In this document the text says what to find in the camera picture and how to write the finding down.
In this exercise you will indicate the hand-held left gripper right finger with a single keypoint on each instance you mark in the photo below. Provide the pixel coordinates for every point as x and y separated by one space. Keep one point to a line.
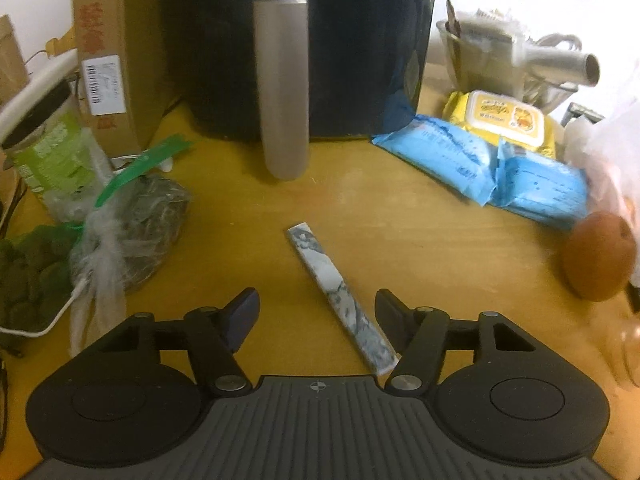
392 315

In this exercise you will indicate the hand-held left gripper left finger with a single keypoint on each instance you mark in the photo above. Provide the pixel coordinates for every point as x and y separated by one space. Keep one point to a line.
245 312

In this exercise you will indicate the marbled white stick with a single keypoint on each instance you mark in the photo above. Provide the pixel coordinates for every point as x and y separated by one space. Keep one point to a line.
330 280

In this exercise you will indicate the clear plastic bag of seeds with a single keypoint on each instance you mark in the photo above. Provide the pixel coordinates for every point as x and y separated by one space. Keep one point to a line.
145 220

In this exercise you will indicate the brown round fruit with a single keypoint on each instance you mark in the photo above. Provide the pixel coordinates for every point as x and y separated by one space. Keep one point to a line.
597 255

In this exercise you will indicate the bag of dark green cookies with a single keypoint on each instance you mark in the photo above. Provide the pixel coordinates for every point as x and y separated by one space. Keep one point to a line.
30 270

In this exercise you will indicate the yellow wet wipes pack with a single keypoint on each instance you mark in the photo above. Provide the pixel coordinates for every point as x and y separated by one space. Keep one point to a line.
505 115

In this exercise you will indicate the green label jar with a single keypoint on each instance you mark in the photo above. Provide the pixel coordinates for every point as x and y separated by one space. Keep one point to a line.
52 155

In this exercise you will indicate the black air fryer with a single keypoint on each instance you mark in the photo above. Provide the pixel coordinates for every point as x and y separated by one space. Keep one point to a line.
350 50

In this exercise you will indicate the white plastic bag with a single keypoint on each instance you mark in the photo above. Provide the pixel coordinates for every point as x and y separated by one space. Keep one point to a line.
612 155

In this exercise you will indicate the silver metal tube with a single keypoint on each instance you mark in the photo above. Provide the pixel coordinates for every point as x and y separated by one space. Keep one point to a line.
560 62

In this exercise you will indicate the white power strip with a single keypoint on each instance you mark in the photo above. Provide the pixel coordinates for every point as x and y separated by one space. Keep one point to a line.
35 90

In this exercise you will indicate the tall labelled cardboard box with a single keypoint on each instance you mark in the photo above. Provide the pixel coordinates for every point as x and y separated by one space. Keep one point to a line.
115 35

